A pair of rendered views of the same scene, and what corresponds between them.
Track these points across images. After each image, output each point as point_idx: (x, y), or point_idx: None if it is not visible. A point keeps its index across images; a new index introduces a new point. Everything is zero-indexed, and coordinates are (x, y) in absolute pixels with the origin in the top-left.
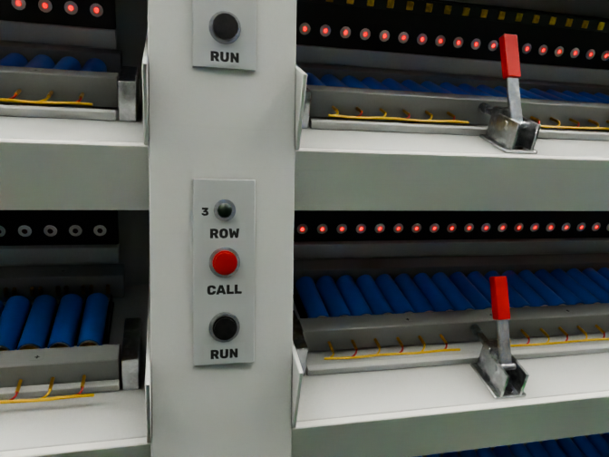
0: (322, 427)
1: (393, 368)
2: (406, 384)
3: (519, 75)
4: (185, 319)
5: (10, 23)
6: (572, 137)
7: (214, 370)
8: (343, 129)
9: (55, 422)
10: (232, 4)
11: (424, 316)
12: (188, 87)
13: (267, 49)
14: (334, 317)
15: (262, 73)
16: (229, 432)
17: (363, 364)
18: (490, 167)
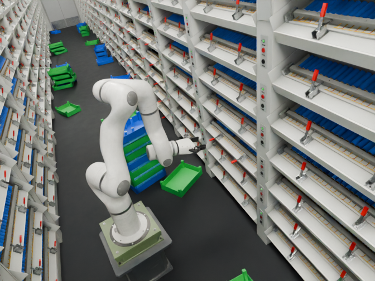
0: (270, 192)
1: (288, 194)
2: (286, 197)
3: (302, 170)
4: (259, 169)
5: None
6: (320, 186)
7: (261, 176)
8: (284, 158)
9: (253, 168)
10: (263, 140)
11: (299, 192)
12: (259, 146)
13: (266, 146)
14: (288, 181)
15: (265, 149)
16: (262, 183)
17: (284, 190)
18: (292, 179)
